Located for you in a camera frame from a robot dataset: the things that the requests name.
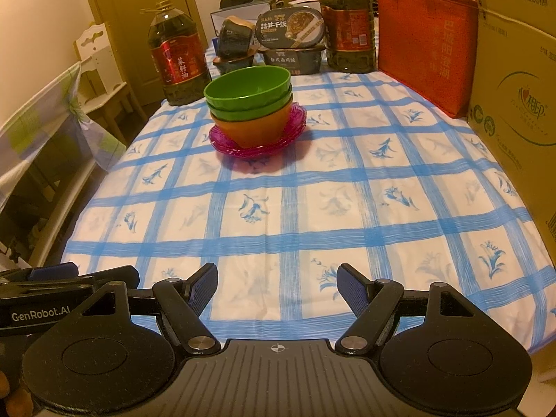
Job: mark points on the blue checked tablecloth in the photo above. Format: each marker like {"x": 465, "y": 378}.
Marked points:
{"x": 304, "y": 208}

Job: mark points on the pink translucent plate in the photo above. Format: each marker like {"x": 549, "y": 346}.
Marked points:
{"x": 300, "y": 113}
{"x": 299, "y": 125}
{"x": 256, "y": 153}

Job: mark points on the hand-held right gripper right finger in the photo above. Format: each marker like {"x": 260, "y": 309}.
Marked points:
{"x": 352, "y": 289}

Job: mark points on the small white chair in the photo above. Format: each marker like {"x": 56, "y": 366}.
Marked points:
{"x": 93, "y": 43}

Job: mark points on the white wooden chair frame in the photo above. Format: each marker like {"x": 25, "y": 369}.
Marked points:
{"x": 69, "y": 208}

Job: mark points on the tilted black food cup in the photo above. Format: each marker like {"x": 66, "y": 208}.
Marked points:
{"x": 234, "y": 37}

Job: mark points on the large cardboard box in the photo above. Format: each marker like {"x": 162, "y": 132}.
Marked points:
{"x": 517, "y": 117}

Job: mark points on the wooden door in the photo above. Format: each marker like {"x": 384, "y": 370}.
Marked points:
{"x": 126, "y": 4}

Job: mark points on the black instant rice box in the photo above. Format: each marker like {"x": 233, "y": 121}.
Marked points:
{"x": 289, "y": 26}
{"x": 291, "y": 61}

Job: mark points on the orange plastic bowl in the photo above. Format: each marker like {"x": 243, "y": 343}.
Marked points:
{"x": 256, "y": 132}

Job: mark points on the blue and white box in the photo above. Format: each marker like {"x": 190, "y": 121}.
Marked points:
{"x": 217, "y": 24}

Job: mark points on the green checked chair cloth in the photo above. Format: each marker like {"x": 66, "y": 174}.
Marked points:
{"x": 26, "y": 108}

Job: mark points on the black food bowl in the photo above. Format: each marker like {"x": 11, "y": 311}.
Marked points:
{"x": 226, "y": 66}

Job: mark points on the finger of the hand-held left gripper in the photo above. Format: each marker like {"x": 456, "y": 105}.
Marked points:
{"x": 52, "y": 273}
{"x": 121, "y": 276}

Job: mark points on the red tote bag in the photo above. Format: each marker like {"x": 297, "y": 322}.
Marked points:
{"x": 425, "y": 52}

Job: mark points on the cooking oil bottle red label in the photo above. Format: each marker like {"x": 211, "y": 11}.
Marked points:
{"x": 347, "y": 30}
{"x": 178, "y": 65}

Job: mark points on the person's left hand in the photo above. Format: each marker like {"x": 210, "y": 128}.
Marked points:
{"x": 21, "y": 404}

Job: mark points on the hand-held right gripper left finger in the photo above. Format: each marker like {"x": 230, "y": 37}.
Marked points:
{"x": 202, "y": 289}

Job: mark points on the green plastic bowl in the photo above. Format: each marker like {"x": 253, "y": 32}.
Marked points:
{"x": 247, "y": 76}
{"x": 260, "y": 110}

